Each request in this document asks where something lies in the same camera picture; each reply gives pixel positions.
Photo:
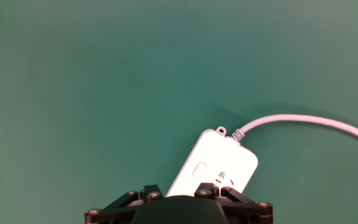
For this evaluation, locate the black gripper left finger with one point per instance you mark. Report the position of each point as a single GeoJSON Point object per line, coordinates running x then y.
{"type": "Point", "coordinates": [117, 205]}

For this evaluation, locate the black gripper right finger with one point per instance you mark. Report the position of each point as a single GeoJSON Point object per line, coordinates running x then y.
{"type": "Point", "coordinates": [238, 202]}

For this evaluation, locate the white four-socket power strip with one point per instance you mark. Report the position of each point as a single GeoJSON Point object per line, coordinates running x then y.
{"type": "Point", "coordinates": [216, 161]}

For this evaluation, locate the green table mat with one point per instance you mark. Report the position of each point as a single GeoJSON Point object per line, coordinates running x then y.
{"type": "Point", "coordinates": [104, 93]}

